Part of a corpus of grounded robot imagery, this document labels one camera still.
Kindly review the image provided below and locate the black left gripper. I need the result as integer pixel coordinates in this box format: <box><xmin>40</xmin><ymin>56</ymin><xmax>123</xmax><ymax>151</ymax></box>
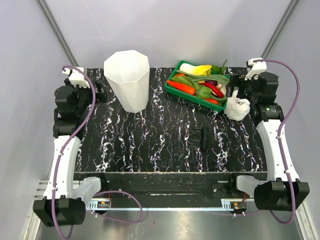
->
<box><xmin>65</xmin><ymin>78</ymin><xmax>108</xmax><ymax>116</ymax></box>

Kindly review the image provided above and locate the white faceted trash bin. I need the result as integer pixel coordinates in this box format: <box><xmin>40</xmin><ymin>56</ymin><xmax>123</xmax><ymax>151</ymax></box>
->
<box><xmin>103</xmin><ymin>50</ymin><xmax>150</xmax><ymax>114</ymax></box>

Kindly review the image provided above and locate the black trash bag roll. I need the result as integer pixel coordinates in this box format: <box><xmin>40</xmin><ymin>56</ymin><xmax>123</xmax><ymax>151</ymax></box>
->
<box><xmin>191</xmin><ymin>127</ymin><xmax>209</xmax><ymax>151</ymax></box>

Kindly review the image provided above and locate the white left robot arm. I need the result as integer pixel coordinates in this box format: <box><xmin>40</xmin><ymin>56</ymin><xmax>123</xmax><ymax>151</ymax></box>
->
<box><xmin>32</xmin><ymin>79</ymin><xmax>109</xmax><ymax>227</ymax></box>

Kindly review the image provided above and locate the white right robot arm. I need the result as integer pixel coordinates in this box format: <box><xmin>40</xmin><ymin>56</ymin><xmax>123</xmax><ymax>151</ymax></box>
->
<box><xmin>227</xmin><ymin>72</ymin><xmax>310</xmax><ymax>212</ymax></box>

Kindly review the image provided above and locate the red chili pepper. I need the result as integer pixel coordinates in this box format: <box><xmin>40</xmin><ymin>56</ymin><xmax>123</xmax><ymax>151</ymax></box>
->
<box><xmin>200</xmin><ymin>82</ymin><xmax>224</xmax><ymax>98</ymax></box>

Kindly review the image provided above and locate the crumpled white paper ball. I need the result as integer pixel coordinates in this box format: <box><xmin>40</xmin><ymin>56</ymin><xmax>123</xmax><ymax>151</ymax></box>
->
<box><xmin>224</xmin><ymin>90</ymin><xmax>250</xmax><ymax>121</ymax></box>

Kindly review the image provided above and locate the green plastic vegetable tray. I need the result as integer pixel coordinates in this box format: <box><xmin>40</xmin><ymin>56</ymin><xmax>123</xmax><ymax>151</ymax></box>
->
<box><xmin>164</xmin><ymin>60</ymin><xmax>227</xmax><ymax>113</ymax></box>

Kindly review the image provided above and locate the white and yellow cabbage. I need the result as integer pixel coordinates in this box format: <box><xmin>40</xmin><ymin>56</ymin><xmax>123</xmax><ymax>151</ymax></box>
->
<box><xmin>179</xmin><ymin>63</ymin><xmax>212</xmax><ymax>76</ymax></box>

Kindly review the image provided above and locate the orange carrot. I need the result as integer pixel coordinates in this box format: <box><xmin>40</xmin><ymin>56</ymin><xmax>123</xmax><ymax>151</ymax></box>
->
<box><xmin>167</xmin><ymin>80</ymin><xmax>196</xmax><ymax>95</ymax></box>

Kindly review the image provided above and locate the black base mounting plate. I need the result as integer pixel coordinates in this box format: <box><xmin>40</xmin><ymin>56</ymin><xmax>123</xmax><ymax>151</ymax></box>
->
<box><xmin>73</xmin><ymin>172</ymin><xmax>268</xmax><ymax>208</ymax></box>

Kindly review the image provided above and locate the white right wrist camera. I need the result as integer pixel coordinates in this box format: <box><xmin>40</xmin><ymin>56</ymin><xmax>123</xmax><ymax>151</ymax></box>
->
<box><xmin>244</xmin><ymin>57</ymin><xmax>267</xmax><ymax>81</ymax></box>

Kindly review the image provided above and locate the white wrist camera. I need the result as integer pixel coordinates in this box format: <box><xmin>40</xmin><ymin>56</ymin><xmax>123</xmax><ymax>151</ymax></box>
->
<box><xmin>244</xmin><ymin>57</ymin><xmax>267</xmax><ymax>81</ymax></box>
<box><xmin>62</xmin><ymin>69</ymin><xmax>90</xmax><ymax>89</ymax></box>

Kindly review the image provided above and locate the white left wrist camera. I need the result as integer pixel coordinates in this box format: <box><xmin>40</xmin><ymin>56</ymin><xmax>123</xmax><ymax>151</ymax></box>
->
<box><xmin>62</xmin><ymin>69</ymin><xmax>90</xmax><ymax>89</ymax></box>

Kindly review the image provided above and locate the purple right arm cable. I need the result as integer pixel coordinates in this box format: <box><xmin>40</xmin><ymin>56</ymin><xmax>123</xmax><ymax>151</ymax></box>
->
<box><xmin>233</xmin><ymin>59</ymin><xmax>300</xmax><ymax>224</ymax></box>

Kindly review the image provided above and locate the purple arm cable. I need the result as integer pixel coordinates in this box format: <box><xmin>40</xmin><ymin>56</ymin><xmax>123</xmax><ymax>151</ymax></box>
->
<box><xmin>51</xmin><ymin>65</ymin><xmax>145</xmax><ymax>240</ymax></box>
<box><xmin>233</xmin><ymin>59</ymin><xmax>300</xmax><ymax>224</ymax></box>

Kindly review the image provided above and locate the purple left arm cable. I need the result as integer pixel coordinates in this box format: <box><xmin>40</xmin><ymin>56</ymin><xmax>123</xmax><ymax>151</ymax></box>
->
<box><xmin>51</xmin><ymin>65</ymin><xmax>145</xmax><ymax>240</ymax></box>

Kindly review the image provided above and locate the aluminium rail with slots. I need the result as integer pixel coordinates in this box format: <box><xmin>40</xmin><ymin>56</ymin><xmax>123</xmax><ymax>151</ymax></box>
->
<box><xmin>34</xmin><ymin>179</ymin><xmax>253</xmax><ymax>211</ymax></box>

